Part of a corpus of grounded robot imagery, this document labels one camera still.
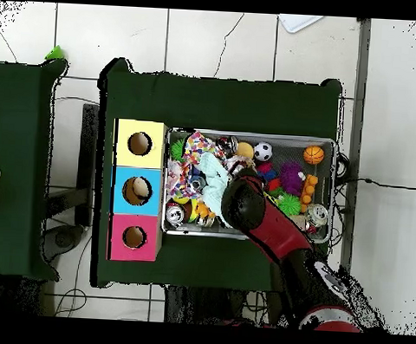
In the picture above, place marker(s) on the purple spiky toy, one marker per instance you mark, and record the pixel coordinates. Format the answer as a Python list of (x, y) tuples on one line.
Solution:
[(291, 178)]

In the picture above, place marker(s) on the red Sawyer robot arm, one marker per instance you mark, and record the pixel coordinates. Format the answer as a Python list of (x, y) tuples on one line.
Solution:
[(277, 231)]

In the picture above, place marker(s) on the wooden box with three holes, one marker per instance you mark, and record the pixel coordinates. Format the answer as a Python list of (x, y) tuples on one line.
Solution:
[(153, 158)]

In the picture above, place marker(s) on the shallow metal mesh bin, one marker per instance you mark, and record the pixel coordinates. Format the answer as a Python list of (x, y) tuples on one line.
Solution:
[(289, 148)]

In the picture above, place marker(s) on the mint green knitted cloth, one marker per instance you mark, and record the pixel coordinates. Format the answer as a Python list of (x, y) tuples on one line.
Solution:
[(211, 182)]

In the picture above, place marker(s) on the colourful dotted cloth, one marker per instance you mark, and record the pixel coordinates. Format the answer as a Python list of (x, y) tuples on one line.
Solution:
[(195, 143)]

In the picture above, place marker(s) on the orange foam cylinder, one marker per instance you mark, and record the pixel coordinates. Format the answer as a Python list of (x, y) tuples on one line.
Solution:
[(245, 150)]

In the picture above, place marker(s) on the small soccer ball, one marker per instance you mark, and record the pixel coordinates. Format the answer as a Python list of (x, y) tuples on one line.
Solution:
[(263, 151)]

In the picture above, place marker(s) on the dark green tablecloth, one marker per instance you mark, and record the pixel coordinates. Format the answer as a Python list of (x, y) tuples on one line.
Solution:
[(215, 103), (18, 151)]

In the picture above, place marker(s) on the green spiky ball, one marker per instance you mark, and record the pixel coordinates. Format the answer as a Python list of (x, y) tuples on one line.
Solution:
[(289, 204)]

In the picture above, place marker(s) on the small orange basketball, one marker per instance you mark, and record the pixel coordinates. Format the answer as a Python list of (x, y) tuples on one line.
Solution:
[(313, 155)]

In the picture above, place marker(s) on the white board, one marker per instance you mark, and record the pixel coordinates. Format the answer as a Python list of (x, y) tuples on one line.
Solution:
[(299, 22)]

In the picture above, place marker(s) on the bright green object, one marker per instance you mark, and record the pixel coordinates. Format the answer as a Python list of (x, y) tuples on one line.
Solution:
[(55, 53)]

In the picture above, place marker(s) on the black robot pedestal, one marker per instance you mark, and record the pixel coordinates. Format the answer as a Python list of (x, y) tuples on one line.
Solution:
[(201, 307)]

